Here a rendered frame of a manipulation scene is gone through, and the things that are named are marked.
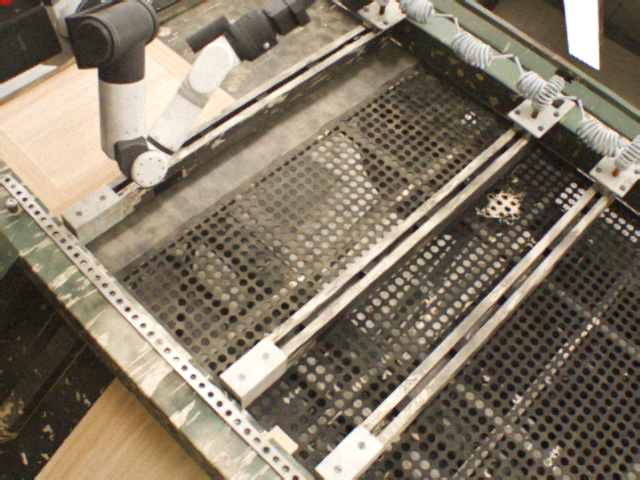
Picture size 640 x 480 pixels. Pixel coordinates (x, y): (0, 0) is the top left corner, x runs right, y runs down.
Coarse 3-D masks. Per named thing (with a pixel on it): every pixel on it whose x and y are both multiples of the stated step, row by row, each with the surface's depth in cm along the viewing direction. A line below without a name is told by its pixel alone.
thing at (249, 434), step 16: (16, 192) 160; (32, 208) 158; (48, 224) 156; (64, 240) 155; (80, 256) 152; (96, 272) 151; (112, 288) 149; (128, 304) 147; (128, 320) 145; (144, 320) 145; (144, 336) 143; (160, 336) 144; (160, 352) 142; (176, 352) 142; (176, 368) 140; (192, 368) 141; (192, 384) 139; (208, 384) 139; (208, 400) 137; (224, 400) 138; (224, 416) 136; (240, 416) 136; (240, 432) 134; (256, 432) 135; (256, 448) 133; (272, 448) 133; (272, 464) 131; (288, 464) 132
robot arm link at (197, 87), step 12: (204, 48) 141; (216, 48) 141; (228, 48) 141; (204, 60) 141; (216, 60) 141; (228, 60) 141; (192, 72) 141; (204, 72) 141; (216, 72) 142; (192, 84) 142; (204, 84) 142; (216, 84) 142; (192, 96) 144; (204, 96) 143
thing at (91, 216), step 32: (384, 0) 194; (352, 32) 201; (384, 32) 204; (320, 64) 192; (352, 64) 202; (256, 96) 183; (288, 96) 187; (224, 128) 175; (256, 128) 185; (192, 160) 172; (96, 192) 160; (128, 192) 161; (160, 192) 171; (64, 224) 159; (96, 224) 159
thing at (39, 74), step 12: (192, 0) 210; (168, 12) 206; (180, 12) 209; (72, 60) 189; (36, 72) 185; (48, 72) 185; (12, 84) 181; (24, 84) 182; (36, 84) 185; (0, 96) 179; (12, 96) 181
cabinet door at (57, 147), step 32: (160, 64) 194; (32, 96) 182; (64, 96) 184; (96, 96) 185; (160, 96) 187; (224, 96) 189; (0, 128) 175; (32, 128) 177; (64, 128) 178; (96, 128) 179; (192, 128) 181; (32, 160) 171; (64, 160) 172; (96, 160) 173; (64, 192) 166
